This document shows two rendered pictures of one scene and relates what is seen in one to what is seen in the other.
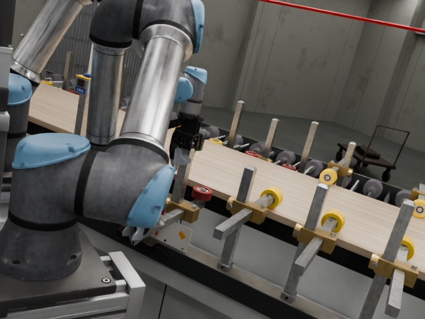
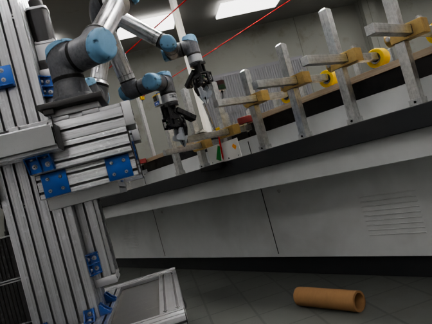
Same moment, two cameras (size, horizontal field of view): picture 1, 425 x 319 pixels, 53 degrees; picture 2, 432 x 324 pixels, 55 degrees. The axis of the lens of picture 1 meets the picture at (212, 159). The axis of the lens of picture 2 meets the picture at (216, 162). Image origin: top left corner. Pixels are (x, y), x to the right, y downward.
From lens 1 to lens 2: 1.27 m
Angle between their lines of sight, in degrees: 32
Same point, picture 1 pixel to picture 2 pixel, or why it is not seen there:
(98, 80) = not seen: hidden behind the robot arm
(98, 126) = (119, 70)
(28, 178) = (49, 58)
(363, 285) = (370, 104)
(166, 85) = (107, 9)
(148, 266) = (232, 187)
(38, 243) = (62, 84)
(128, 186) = (81, 38)
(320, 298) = not seen: hidden behind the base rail
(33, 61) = (98, 72)
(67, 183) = (61, 51)
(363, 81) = not seen: outside the picture
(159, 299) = (268, 224)
